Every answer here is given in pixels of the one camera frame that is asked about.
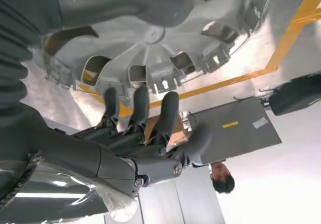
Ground person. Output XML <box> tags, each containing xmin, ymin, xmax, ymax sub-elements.
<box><xmin>210</xmin><ymin>161</ymin><xmax>236</xmax><ymax>195</ymax></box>

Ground black bag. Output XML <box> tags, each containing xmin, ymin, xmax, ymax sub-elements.
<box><xmin>259</xmin><ymin>72</ymin><xmax>321</xmax><ymax>117</ymax></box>

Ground shiny silver shell with film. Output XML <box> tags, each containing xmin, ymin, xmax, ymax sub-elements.
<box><xmin>0</xmin><ymin>162</ymin><xmax>139</xmax><ymax>224</ymax></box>

